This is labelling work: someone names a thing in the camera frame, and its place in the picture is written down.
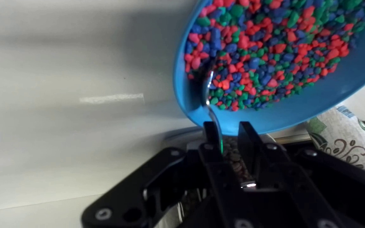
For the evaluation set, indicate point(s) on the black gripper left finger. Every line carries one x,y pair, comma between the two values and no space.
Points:
171,190

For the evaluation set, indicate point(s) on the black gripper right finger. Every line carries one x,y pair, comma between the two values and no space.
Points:
318,194

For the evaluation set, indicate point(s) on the metal spoon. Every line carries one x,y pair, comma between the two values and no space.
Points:
212,109

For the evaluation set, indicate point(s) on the blue bowl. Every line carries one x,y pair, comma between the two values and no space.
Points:
339,89

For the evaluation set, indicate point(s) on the patterned paper cup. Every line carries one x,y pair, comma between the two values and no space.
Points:
348,139

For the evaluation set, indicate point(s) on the coloured gravel pile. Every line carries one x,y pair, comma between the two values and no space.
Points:
276,46

